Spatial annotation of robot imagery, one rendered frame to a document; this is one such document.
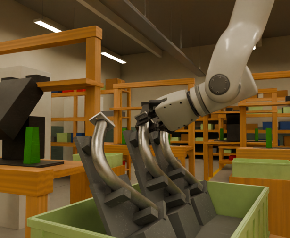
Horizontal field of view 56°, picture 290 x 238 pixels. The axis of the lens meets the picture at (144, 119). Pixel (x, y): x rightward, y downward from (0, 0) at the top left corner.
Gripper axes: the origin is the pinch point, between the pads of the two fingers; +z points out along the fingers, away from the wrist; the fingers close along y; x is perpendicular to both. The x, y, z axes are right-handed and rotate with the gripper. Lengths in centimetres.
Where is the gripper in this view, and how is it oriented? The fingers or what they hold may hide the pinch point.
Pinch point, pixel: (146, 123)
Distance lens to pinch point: 81.1
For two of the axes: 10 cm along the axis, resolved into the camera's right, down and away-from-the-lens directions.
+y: -5.3, -6.8, -5.1
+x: -0.6, 6.3, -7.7
